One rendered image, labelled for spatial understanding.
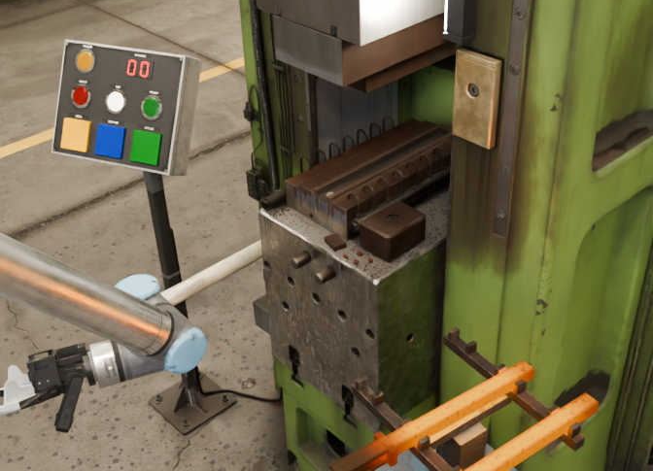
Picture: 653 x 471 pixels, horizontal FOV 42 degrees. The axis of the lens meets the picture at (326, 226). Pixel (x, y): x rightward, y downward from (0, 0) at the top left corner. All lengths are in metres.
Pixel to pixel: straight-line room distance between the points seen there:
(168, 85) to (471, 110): 0.76
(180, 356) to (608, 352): 1.12
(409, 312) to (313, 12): 0.66
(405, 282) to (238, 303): 1.43
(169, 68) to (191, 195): 1.79
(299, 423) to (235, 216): 1.47
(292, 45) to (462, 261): 0.57
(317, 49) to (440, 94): 0.57
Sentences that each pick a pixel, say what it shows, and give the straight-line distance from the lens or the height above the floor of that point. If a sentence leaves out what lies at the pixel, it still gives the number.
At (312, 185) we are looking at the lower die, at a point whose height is 0.99.
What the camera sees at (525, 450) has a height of 0.93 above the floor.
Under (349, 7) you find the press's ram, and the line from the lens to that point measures 1.55.
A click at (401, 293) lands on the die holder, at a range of 1.77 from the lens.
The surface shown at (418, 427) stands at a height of 0.93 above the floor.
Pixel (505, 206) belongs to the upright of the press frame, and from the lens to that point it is 1.65.
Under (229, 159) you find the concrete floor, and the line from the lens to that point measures 4.01.
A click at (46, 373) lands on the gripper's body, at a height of 0.82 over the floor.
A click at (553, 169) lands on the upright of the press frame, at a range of 1.55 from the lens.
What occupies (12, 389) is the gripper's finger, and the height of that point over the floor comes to 0.83.
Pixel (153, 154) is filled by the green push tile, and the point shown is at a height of 1.00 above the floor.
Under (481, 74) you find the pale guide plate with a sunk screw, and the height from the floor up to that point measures 1.33.
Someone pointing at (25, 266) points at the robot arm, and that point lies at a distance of 1.33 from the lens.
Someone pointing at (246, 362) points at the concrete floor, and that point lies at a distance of 2.87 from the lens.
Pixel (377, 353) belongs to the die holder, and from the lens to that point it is 1.81.
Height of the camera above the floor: 1.95
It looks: 34 degrees down
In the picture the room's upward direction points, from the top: 3 degrees counter-clockwise
